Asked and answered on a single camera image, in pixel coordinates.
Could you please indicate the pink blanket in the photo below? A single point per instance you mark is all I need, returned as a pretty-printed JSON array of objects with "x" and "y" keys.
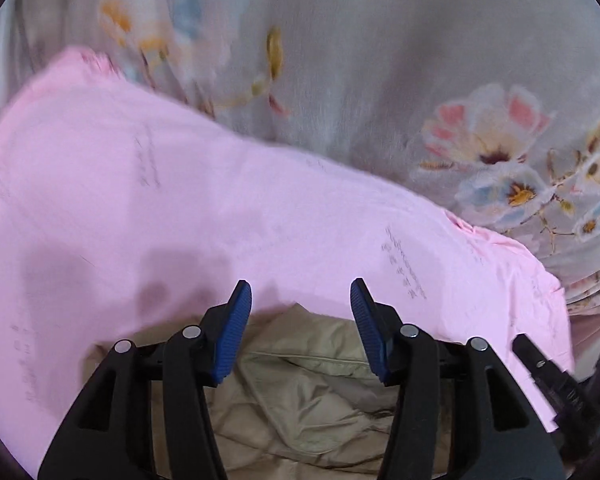
[{"x": 180, "y": 200}]

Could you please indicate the floral grey bed sheet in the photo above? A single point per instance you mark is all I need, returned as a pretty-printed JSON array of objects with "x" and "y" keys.
[{"x": 380, "y": 60}]

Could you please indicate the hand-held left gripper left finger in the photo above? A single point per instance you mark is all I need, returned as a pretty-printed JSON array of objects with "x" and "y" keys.
[{"x": 234, "y": 332}]

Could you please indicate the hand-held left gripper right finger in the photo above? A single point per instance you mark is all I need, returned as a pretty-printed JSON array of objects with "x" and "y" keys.
[{"x": 367, "y": 332}]

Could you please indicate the khaki puffer jacket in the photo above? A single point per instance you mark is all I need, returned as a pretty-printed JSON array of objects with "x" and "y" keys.
[{"x": 300, "y": 360}]

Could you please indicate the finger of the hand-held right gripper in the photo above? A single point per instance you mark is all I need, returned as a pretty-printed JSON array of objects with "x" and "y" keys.
[{"x": 555, "y": 385}]

